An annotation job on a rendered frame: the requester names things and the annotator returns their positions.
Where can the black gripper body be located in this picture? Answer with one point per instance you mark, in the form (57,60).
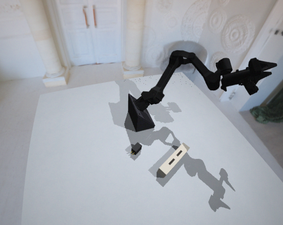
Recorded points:
(252,70)

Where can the black two-prong plug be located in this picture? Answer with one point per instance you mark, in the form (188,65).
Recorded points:
(136,148)

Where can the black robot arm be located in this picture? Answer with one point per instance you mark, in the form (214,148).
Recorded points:
(224,69)

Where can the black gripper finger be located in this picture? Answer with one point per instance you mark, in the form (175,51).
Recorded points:
(265,65)
(263,75)

